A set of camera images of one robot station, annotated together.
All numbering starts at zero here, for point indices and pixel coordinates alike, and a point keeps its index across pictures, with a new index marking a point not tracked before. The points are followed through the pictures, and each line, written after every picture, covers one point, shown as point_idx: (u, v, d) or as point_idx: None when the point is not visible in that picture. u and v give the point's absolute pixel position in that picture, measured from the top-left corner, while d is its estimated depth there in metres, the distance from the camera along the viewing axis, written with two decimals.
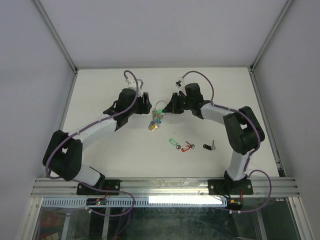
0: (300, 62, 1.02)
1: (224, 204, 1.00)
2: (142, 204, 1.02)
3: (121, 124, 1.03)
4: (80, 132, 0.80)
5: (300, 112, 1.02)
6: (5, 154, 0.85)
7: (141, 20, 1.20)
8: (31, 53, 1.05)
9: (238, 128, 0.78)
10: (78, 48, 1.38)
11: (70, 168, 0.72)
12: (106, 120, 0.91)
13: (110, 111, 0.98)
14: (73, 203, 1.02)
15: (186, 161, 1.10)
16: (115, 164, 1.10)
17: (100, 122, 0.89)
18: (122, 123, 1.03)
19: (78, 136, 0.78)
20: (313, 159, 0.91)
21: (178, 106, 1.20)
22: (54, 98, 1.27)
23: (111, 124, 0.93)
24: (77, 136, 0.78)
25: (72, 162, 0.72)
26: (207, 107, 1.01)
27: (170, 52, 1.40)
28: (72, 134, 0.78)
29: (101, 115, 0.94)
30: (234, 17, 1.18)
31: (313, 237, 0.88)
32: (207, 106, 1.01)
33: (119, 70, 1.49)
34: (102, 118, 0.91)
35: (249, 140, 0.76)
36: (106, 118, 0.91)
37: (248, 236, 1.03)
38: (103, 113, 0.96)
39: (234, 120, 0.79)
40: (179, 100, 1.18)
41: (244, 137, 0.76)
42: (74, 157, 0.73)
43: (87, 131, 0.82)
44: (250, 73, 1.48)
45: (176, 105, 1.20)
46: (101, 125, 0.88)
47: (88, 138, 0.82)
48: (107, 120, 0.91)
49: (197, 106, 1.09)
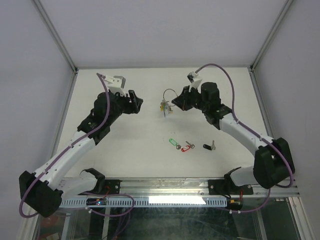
0: (301, 62, 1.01)
1: (224, 204, 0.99)
2: (142, 204, 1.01)
3: (103, 136, 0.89)
4: (48, 169, 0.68)
5: (300, 112, 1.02)
6: (5, 154, 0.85)
7: (141, 20, 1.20)
8: (31, 52, 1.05)
9: (270, 165, 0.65)
10: (78, 48, 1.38)
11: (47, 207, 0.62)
12: (80, 142, 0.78)
13: (84, 125, 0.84)
14: (73, 203, 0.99)
15: (186, 161, 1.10)
16: (115, 164, 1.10)
17: (72, 146, 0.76)
18: (103, 135, 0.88)
19: (46, 176, 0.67)
20: (313, 159, 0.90)
21: (188, 102, 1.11)
22: (54, 99, 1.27)
23: (87, 142, 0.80)
24: (44, 177, 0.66)
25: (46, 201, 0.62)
26: (228, 123, 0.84)
27: (170, 52, 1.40)
28: (38, 175, 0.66)
29: (75, 133, 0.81)
30: (234, 16, 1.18)
31: (313, 237, 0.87)
32: (228, 121, 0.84)
33: (119, 70, 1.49)
34: (73, 140, 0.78)
35: (278, 177, 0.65)
36: (78, 139, 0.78)
37: (248, 236, 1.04)
38: (77, 131, 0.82)
39: (265, 153, 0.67)
40: (190, 98, 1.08)
41: (274, 176, 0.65)
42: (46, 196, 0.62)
43: (55, 166, 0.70)
44: (250, 73, 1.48)
45: (186, 102, 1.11)
46: (73, 150, 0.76)
47: (59, 173, 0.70)
48: (80, 142, 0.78)
49: (213, 113, 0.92)
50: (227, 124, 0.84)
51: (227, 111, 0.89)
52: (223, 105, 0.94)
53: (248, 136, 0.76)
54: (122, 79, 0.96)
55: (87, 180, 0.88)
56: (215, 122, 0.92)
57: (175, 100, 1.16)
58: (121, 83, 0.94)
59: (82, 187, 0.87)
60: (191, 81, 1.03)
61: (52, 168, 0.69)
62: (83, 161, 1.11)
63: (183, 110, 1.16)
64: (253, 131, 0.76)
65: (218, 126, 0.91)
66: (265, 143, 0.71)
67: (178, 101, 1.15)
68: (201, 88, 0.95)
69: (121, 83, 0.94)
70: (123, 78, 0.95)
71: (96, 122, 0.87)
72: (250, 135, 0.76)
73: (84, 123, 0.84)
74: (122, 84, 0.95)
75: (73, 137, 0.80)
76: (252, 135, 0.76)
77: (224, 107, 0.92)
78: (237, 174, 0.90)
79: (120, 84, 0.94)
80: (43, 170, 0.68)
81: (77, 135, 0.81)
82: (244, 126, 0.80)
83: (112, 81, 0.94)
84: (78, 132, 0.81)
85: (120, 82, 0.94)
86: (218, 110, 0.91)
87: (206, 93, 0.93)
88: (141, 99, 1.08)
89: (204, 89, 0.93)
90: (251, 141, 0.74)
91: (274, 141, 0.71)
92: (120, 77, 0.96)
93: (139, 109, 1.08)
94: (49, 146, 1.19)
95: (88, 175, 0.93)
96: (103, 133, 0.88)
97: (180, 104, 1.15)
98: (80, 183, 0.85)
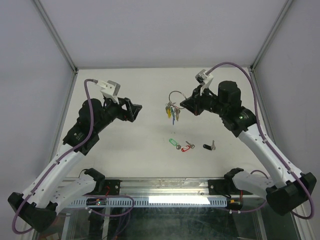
0: (301, 62, 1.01)
1: (224, 204, 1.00)
2: (142, 204, 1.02)
3: (91, 145, 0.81)
4: (35, 190, 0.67)
5: (300, 113, 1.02)
6: (5, 154, 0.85)
7: (141, 20, 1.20)
8: (30, 53, 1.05)
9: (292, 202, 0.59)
10: (78, 48, 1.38)
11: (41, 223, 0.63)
12: (65, 158, 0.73)
13: (70, 137, 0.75)
14: (73, 203, 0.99)
15: (187, 161, 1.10)
16: (115, 165, 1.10)
17: (58, 163, 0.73)
18: (91, 144, 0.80)
19: (33, 197, 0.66)
20: (313, 159, 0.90)
21: (201, 106, 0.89)
22: (54, 99, 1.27)
23: (75, 155, 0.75)
24: (31, 199, 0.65)
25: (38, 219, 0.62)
26: (252, 140, 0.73)
27: (170, 53, 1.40)
28: (26, 196, 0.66)
29: (61, 146, 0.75)
30: (234, 17, 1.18)
31: (313, 237, 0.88)
32: (252, 136, 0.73)
33: (118, 70, 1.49)
34: (59, 156, 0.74)
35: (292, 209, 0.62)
36: (64, 154, 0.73)
37: (248, 236, 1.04)
38: (63, 144, 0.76)
39: (291, 190, 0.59)
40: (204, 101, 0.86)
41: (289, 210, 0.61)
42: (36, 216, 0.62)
43: (42, 186, 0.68)
44: (250, 73, 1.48)
45: (199, 104, 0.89)
46: (60, 167, 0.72)
47: (48, 192, 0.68)
48: (66, 157, 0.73)
49: (235, 119, 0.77)
50: (251, 140, 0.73)
51: (252, 118, 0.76)
52: (244, 109, 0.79)
53: (275, 164, 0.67)
54: (116, 85, 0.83)
55: (84, 185, 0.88)
56: (235, 129, 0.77)
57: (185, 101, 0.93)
58: (113, 90, 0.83)
59: (82, 192, 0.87)
60: (203, 83, 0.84)
61: (39, 188, 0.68)
62: (83, 161, 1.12)
63: (195, 115, 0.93)
64: (282, 158, 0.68)
65: (237, 133, 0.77)
66: (293, 177, 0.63)
67: (187, 104, 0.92)
68: (220, 88, 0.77)
69: (114, 90, 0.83)
70: (117, 84, 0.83)
71: (83, 132, 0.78)
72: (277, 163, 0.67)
73: (69, 133, 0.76)
74: (115, 91, 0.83)
75: (58, 151, 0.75)
76: (280, 164, 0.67)
77: (247, 111, 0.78)
78: (244, 181, 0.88)
79: (112, 91, 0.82)
80: (30, 191, 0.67)
81: (63, 148, 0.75)
82: (272, 150, 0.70)
83: (105, 86, 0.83)
84: (64, 145, 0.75)
85: (113, 90, 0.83)
86: (241, 116, 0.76)
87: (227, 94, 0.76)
88: (140, 105, 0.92)
89: (224, 89, 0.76)
90: (278, 170, 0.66)
91: (303, 176, 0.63)
92: (114, 83, 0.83)
93: (134, 117, 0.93)
94: (49, 146, 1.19)
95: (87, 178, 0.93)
96: (91, 143, 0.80)
97: (191, 107, 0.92)
98: (79, 189, 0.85)
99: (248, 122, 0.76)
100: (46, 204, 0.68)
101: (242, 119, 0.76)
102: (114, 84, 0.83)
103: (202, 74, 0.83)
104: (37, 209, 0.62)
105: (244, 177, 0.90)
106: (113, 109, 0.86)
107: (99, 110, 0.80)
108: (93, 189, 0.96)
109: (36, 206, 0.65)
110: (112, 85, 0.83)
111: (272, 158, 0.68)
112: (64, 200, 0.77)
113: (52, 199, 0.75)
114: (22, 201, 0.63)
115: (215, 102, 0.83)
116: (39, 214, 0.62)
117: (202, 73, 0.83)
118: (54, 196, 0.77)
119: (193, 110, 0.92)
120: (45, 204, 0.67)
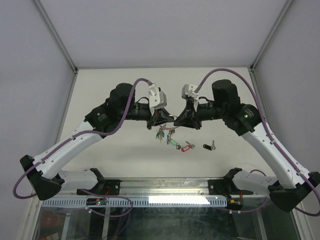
0: (301, 61, 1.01)
1: (224, 204, 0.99)
2: (142, 204, 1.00)
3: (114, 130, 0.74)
4: (45, 159, 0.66)
5: (300, 113, 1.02)
6: (5, 154, 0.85)
7: (141, 20, 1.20)
8: (31, 53, 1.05)
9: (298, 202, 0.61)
10: (78, 49, 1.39)
11: (44, 191, 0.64)
12: (82, 136, 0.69)
13: (93, 116, 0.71)
14: (73, 203, 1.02)
15: (187, 161, 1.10)
16: (115, 164, 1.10)
17: (74, 138, 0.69)
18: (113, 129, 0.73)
19: (41, 165, 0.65)
20: (313, 159, 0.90)
21: (201, 117, 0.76)
22: (54, 99, 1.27)
23: (93, 135, 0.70)
24: (40, 167, 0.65)
25: (42, 187, 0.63)
26: (259, 141, 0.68)
27: (170, 52, 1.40)
28: (35, 163, 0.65)
29: (81, 123, 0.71)
30: (234, 17, 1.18)
31: (312, 237, 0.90)
32: (259, 137, 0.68)
33: (118, 70, 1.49)
34: (77, 132, 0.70)
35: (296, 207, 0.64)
36: (81, 132, 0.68)
37: (249, 236, 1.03)
38: (83, 121, 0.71)
39: (300, 192, 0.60)
40: (202, 112, 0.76)
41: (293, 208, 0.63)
42: (42, 185, 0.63)
43: (52, 158, 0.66)
44: (250, 73, 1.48)
45: (198, 118, 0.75)
46: (74, 144, 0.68)
47: (56, 165, 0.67)
48: (83, 135, 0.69)
49: (239, 118, 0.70)
50: (257, 141, 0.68)
51: (255, 113, 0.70)
52: (245, 105, 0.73)
53: (283, 165, 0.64)
54: (161, 103, 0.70)
55: (85, 178, 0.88)
56: (240, 127, 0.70)
57: (178, 120, 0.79)
58: (155, 105, 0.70)
59: (81, 184, 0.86)
60: (193, 100, 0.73)
61: (49, 158, 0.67)
62: (83, 161, 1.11)
63: (196, 129, 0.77)
64: (289, 159, 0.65)
65: (240, 132, 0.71)
66: (303, 179, 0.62)
67: (183, 121, 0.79)
68: (215, 89, 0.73)
69: (155, 105, 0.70)
70: (165, 103, 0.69)
71: (108, 114, 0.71)
72: (285, 165, 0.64)
73: (93, 112, 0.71)
74: (156, 106, 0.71)
75: (78, 127, 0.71)
76: (289, 166, 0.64)
77: (248, 107, 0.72)
78: (244, 181, 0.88)
79: (153, 105, 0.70)
80: (41, 158, 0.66)
81: (82, 126, 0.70)
82: (280, 151, 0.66)
83: (153, 94, 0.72)
84: (84, 123, 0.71)
85: (156, 104, 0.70)
86: (245, 114, 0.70)
87: (223, 92, 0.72)
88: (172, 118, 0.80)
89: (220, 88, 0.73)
90: (287, 172, 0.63)
91: (311, 176, 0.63)
92: (162, 100, 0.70)
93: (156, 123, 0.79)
94: (49, 146, 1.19)
95: (91, 172, 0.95)
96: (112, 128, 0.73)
97: (189, 124, 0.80)
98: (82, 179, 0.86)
99: (253, 120, 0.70)
100: (52, 176, 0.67)
101: (247, 117, 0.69)
102: (161, 100, 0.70)
103: (187, 89, 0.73)
104: (42, 178, 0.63)
105: (245, 176, 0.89)
106: (144, 112, 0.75)
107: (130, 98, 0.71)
108: (92, 187, 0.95)
109: (42, 175, 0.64)
110: (159, 99, 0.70)
111: (280, 160, 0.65)
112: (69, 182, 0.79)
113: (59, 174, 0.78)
114: (31, 167, 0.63)
115: (213, 106, 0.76)
116: (44, 184, 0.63)
117: (189, 90, 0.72)
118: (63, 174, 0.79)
119: (194, 126, 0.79)
120: (51, 176, 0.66)
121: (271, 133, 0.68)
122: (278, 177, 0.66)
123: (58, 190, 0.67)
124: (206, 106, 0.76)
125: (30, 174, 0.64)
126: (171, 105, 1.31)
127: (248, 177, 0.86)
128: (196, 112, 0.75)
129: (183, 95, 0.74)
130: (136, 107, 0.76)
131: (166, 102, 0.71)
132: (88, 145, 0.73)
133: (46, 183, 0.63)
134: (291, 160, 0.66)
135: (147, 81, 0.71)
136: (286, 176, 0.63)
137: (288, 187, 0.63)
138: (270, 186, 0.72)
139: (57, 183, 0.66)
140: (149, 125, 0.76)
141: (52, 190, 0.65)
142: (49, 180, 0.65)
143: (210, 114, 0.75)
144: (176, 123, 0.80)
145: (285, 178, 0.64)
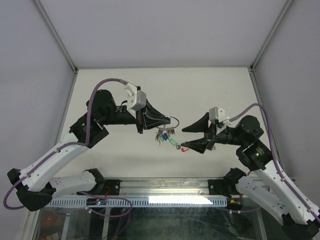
0: (301, 62, 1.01)
1: (224, 204, 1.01)
2: (142, 204, 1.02)
3: (100, 139, 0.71)
4: (31, 173, 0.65)
5: (300, 113, 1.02)
6: (5, 154, 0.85)
7: (141, 20, 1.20)
8: (30, 53, 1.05)
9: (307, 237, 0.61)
10: (78, 48, 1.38)
11: (34, 202, 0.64)
12: (67, 148, 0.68)
13: (78, 126, 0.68)
14: (73, 203, 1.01)
15: (186, 161, 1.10)
16: (114, 166, 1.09)
17: (59, 151, 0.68)
18: (99, 139, 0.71)
19: (28, 179, 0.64)
20: (314, 159, 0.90)
21: (217, 141, 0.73)
22: (54, 99, 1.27)
23: (78, 147, 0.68)
24: (26, 181, 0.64)
25: (30, 199, 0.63)
26: (270, 179, 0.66)
27: (170, 52, 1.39)
28: (21, 177, 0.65)
29: (66, 134, 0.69)
30: (234, 17, 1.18)
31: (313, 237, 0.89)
32: (270, 175, 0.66)
33: (118, 69, 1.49)
34: (62, 144, 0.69)
35: None
36: (65, 144, 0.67)
37: (248, 236, 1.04)
38: (68, 132, 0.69)
39: (311, 230, 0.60)
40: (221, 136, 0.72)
41: None
42: (29, 197, 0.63)
43: (38, 171, 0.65)
44: (250, 73, 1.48)
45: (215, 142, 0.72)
46: (59, 156, 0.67)
47: (43, 178, 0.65)
48: (68, 147, 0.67)
49: (250, 155, 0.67)
50: (268, 178, 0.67)
51: (267, 151, 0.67)
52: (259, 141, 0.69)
53: (294, 202, 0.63)
54: (138, 103, 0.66)
55: (81, 182, 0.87)
56: (252, 164, 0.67)
57: (190, 142, 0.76)
58: (132, 106, 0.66)
59: (79, 187, 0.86)
60: (221, 126, 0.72)
61: (35, 172, 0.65)
62: (84, 161, 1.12)
63: (202, 152, 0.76)
64: (300, 196, 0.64)
65: (253, 169, 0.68)
66: (313, 216, 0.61)
67: (194, 145, 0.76)
68: (243, 128, 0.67)
69: (132, 107, 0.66)
70: (143, 104, 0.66)
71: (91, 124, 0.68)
72: (295, 202, 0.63)
73: (78, 122, 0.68)
74: (134, 107, 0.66)
75: (63, 138, 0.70)
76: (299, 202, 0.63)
77: (260, 143, 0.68)
78: (251, 194, 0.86)
79: (130, 106, 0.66)
80: (26, 172, 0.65)
81: (67, 137, 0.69)
82: (291, 189, 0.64)
83: (130, 94, 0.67)
84: (69, 134, 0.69)
85: (132, 105, 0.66)
86: (256, 152, 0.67)
87: (249, 134, 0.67)
88: (167, 121, 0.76)
89: (248, 130, 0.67)
90: (298, 209, 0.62)
91: None
92: (139, 100, 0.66)
93: (149, 128, 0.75)
94: (49, 146, 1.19)
95: (88, 173, 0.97)
96: (97, 137, 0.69)
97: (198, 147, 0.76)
98: (79, 184, 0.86)
99: (264, 157, 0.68)
100: (41, 188, 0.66)
101: (258, 154, 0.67)
102: (138, 101, 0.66)
103: (217, 112, 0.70)
104: (29, 192, 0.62)
105: (251, 189, 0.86)
106: (128, 114, 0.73)
107: (108, 107, 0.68)
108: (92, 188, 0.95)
109: (28, 189, 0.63)
110: (135, 99, 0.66)
111: (291, 196, 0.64)
112: (63, 189, 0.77)
113: (51, 182, 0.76)
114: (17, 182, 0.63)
115: (232, 134, 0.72)
116: (32, 197, 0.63)
117: (220, 115, 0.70)
118: (55, 182, 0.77)
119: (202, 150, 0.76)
120: (39, 188, 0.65)
121: (281, 170, 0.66)
122: (289, 210, 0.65)
123: (48, 199, 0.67)
124: (225, 131, 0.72)
125: (17, 187, 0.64)
126: (171, 105, 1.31)
127: (257, 194, 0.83)
128: (216, 135, 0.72)
129: (213, 118, 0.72)
130: (119, 110, 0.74)
131: (144, 101, 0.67)
132: (75, 156, 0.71)
133: (34, 196, 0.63)
134: (302, 197, 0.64)
135: (121, 80, 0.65)
136: (297, 213, 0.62)
137: (299, 223, 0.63)
138: (283, 215, 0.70)
139: (47, 195, 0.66)
140: (139, 129, 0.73)
141: (41, 201, 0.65)
142: (37, 192, 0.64)
143: (225, 139, 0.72)
144: (184, 144, 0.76)
145: (296, 214, 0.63)
